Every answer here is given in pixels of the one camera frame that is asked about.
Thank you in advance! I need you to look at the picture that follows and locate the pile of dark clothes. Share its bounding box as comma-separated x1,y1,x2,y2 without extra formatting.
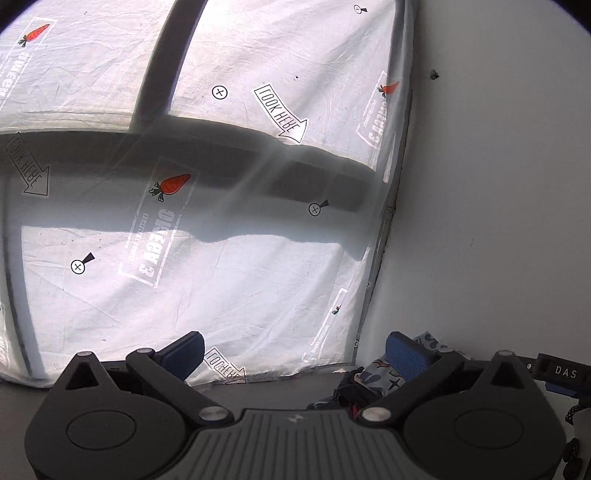
305,367,380,419

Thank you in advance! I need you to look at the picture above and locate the blue patterned cloth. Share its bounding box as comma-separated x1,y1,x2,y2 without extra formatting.
353,331,455,398

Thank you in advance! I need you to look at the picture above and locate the white printed plastic curtain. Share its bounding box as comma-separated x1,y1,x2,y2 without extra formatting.
1,1,416,388

